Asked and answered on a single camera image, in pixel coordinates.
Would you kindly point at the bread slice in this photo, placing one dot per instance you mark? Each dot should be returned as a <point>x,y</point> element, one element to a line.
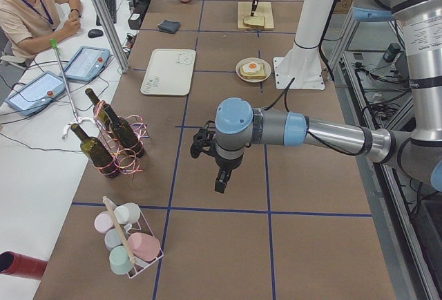
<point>260,75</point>
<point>254,22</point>

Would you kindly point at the white round plate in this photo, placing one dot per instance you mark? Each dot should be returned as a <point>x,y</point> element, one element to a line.
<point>257,60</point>

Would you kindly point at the white bear tray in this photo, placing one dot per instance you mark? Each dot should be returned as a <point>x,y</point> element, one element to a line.
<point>169,72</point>

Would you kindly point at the wooden cutting board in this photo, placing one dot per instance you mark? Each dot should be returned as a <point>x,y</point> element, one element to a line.
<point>264,9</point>

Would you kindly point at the fried egg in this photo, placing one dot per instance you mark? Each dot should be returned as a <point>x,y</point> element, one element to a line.
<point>251,68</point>

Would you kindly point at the grey folded cloth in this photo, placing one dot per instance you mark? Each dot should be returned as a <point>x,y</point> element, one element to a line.
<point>168,26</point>

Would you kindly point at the white cup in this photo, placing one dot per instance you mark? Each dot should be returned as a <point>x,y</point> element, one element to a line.
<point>127,213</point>

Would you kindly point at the green wine bottle middle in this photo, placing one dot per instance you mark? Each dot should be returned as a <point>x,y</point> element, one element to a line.
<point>124,132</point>

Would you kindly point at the green wine bottle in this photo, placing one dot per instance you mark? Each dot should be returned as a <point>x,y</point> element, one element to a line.
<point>99,113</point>
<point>98,154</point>
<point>124,132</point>

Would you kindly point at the black box device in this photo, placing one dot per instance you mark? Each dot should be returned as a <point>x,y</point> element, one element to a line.
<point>136,18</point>

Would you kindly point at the grey cup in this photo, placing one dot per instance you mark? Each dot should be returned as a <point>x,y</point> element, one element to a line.
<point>112,239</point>

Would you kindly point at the pale pink cup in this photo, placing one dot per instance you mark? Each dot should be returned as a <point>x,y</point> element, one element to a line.
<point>103,223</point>

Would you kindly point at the green wine bottle front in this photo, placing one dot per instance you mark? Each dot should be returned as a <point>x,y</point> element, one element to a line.
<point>98,154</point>

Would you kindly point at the mint green cup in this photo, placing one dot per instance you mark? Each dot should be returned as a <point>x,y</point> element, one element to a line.
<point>119,261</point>

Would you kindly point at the green wine bottle back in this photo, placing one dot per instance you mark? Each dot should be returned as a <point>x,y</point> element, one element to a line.
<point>99,113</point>

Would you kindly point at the black keyboard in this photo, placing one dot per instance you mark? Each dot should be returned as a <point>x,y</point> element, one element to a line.
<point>111,6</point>

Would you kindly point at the black computer mouse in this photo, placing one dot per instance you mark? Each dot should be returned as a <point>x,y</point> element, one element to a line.
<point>94,33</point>

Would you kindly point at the teach pendant far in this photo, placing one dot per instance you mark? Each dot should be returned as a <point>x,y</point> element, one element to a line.
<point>86,64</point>

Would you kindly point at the teach pendant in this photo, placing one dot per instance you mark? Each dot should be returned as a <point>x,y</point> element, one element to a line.
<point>86,64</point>
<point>37,94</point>

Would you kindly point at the teach pendant near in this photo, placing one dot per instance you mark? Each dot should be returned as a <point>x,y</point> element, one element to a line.
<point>37,94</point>

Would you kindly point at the metal grabber stick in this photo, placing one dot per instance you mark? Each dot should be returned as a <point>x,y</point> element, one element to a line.
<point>77,119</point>

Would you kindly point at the seated person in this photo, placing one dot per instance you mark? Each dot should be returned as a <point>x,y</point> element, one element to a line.
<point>30,25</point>

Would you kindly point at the red cylinder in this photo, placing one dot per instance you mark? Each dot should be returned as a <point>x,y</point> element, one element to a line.
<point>20,265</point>

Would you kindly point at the white wire cup rack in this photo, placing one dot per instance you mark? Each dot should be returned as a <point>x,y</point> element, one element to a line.
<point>140,226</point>

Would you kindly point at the copper wire bottle rack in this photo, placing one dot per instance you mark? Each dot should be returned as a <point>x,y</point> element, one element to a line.
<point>126,160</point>

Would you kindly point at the wooden rack handle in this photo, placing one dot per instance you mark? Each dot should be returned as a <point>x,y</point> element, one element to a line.
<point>107,202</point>

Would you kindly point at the aluminium frame post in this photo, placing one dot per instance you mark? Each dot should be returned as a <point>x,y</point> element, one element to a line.
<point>111,33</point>

